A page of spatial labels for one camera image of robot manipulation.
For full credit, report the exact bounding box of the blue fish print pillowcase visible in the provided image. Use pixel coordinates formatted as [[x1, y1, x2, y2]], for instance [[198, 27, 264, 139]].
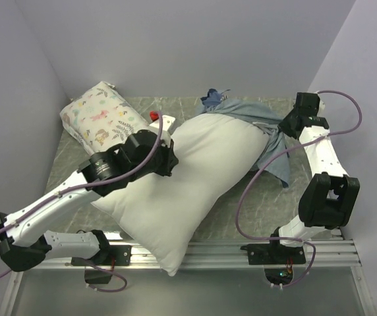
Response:
[[196, 87, 290, 189]]

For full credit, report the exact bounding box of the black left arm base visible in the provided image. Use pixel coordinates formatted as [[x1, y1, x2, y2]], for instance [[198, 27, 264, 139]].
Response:
[[84, 244, 132, 286]]

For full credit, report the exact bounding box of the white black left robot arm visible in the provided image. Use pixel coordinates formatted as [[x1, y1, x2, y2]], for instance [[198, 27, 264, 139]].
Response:
[[0, 130, 178, 272]]

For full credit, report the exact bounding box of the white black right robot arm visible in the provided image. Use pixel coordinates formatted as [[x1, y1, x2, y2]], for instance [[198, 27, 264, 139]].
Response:
[[268, 92, 360, 263]]

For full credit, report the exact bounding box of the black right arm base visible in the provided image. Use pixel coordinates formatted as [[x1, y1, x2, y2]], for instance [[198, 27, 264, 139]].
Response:
[[240, 241, 306, 286]]

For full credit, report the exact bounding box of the white floral print pillow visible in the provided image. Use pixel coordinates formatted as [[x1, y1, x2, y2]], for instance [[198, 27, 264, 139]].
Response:
[[60, 81, 148, 155]]

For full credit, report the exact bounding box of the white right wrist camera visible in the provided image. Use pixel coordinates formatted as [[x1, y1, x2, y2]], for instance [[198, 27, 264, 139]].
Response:
[[318, 98, 326, 115]]

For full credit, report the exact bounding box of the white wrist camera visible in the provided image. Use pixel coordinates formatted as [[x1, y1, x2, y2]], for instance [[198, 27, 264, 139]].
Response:
[[149, 111, 177, 147], [318, 98, 326, 115]]

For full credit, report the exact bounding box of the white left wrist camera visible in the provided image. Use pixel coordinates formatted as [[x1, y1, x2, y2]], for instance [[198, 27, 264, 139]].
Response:
[[149, 111, 177, 147]]

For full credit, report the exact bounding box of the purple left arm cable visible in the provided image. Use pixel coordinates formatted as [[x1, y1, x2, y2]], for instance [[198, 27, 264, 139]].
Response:
[[0, 111, 165, 292]]

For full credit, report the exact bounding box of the aluminium front rail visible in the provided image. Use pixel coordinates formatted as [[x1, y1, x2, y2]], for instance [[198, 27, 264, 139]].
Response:
[[13, 240, 361, 269]]

